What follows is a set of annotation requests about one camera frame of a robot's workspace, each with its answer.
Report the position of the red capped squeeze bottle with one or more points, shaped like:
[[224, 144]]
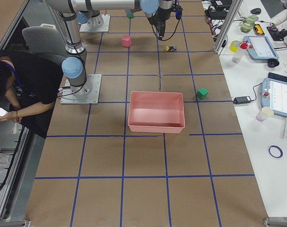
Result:
[[240, 52]]

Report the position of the aluminium frame post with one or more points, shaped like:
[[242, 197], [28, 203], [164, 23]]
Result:
[[226, 25]]

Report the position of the paper cup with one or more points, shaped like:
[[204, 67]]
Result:
[[264, 114]]

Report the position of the green cube near bin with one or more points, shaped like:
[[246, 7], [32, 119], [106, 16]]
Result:
[[202, 93]]

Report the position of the teach pendant far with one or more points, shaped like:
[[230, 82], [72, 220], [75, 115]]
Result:
[[260, 47]]

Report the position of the yellow push button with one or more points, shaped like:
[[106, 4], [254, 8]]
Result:
[[171, 48]]

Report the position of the green cube front left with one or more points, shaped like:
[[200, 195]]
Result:
[[130, 16]]

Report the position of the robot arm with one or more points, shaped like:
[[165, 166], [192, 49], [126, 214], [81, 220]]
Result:
[[92, 18], [76, 16]]

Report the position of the seated person in black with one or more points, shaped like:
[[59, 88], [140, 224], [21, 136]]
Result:
[[30, 83]]

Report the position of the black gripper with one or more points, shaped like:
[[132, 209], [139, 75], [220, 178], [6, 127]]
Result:
[[161, 18]]

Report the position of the yellow tape roll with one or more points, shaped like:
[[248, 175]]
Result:
[[234, 46]]

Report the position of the black power adapter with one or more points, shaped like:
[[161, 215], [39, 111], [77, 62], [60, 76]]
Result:
[[241, 100]]

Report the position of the teach pendant near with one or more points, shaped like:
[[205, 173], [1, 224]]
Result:
[[274, 96]]

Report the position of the pink cube centre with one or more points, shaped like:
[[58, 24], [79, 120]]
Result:
[[126, 41]]

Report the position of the pink plastic bin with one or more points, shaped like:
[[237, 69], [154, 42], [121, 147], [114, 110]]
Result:
[[156, 112]]

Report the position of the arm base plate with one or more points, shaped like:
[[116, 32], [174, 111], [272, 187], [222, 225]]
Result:
[[104, 28], [88, 94]]

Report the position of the white office chair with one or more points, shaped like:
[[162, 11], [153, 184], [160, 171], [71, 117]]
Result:
[[45, 42]]

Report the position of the blue tape roll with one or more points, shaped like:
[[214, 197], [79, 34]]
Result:
[[275, 151]]

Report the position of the teach pendant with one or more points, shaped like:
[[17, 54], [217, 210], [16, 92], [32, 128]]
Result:
[[260, 47], [274, 96]]

